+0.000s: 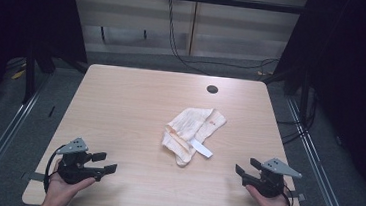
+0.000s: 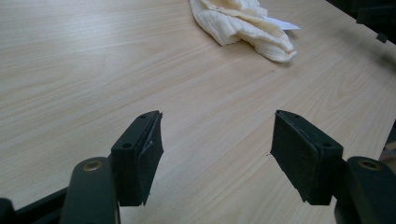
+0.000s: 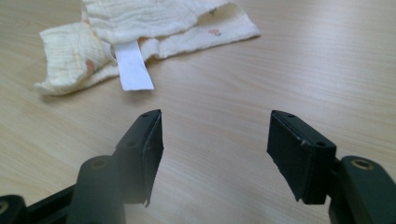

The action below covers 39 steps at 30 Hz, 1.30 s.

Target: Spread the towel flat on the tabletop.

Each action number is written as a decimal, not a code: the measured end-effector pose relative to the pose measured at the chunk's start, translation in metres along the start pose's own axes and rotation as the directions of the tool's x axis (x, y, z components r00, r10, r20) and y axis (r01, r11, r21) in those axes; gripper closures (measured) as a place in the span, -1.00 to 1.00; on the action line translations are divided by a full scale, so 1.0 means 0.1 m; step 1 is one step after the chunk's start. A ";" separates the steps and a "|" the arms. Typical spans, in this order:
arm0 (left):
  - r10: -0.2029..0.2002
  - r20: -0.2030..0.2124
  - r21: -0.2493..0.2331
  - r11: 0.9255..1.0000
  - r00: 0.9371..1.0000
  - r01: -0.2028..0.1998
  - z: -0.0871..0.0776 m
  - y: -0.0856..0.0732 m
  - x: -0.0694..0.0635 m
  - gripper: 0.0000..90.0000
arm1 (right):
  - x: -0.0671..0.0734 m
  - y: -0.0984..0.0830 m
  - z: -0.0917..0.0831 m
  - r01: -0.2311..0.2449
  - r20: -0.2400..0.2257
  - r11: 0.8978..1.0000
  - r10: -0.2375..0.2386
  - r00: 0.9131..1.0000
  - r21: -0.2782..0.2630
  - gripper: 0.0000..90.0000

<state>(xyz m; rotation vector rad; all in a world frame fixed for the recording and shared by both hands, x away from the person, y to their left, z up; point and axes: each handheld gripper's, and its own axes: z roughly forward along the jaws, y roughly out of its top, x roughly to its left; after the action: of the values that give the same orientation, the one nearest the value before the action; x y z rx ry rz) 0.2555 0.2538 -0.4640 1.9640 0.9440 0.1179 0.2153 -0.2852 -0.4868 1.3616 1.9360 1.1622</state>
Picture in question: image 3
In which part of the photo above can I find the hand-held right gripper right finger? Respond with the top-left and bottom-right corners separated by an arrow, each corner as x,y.
266,109 -> 338,205

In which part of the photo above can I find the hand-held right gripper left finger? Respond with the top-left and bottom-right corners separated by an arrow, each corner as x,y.
111,108 -> 165,208

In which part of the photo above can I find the cream muslin cloth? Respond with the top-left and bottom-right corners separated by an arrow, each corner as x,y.
33,0 -> 262,96

